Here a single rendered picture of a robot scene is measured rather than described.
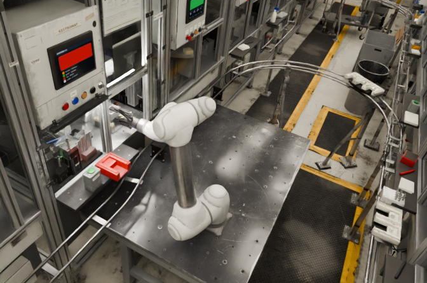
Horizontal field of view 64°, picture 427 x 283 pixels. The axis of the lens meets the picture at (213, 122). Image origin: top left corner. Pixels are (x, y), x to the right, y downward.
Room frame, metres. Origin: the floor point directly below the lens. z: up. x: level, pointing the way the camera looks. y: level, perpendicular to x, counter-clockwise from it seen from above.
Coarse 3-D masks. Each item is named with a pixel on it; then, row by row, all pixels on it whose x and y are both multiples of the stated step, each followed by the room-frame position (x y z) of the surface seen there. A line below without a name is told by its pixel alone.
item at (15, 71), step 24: (0, 0) 1.12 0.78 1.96; (0, 24) 1.10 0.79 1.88; (24, 96) 1.12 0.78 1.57; (120, 96) 2.06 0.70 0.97; (24, 120) 1.09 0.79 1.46; (144, 144) 2.11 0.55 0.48; (48, 192) 1.11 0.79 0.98; (72, 216) 1.37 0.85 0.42; (72, 240) 1.33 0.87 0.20; (96, 240) 1.37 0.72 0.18; (72, 264) 1.16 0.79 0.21
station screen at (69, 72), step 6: (84, 42) 1.40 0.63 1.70; (90, 42) 1.44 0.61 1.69; (66, 48) 1.31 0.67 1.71; (72, 48) 1.34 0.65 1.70; (78, 48) 1.37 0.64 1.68; (60, 54) 1.28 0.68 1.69; (84, 60) 1.39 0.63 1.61; (90, 60) 1.42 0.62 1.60; (72, 66) 1.32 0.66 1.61; (78, 66) 1.35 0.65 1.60; (84, 66) 1.38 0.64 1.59; (90, 66) 1.42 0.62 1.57; (60, 72) 1.26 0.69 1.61; (66, 72) 1.29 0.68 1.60; (72, 72) 1.32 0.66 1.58; (78, 72) 1.35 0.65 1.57; (84, 72) 1.38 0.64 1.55; (60, 78) 1.25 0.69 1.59; (66, 78) 1.28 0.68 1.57; (72, 78) 1.31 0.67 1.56
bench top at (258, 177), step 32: (224, 128) 2.21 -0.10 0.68; (256, 128) 2.27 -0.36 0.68; (192, 160) 1.79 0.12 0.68; (224, 160) 1.84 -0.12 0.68; (256, 160) 1.88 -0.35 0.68; (288, 160) 1.93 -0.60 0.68; (128, 192) 1.43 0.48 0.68; (160, 192) 1.46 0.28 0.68; (256, 192) 1.57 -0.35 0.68; (288, 192) 1.62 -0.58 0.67; (128, 224) 1.19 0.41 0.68; (160, 224) 1.22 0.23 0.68; (256, 224) 1.31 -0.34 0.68; (160, 256) 1.02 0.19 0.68; (192, 256) 1.05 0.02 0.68; (224, 256) 1.07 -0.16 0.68; (256, 256) 1.10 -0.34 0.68
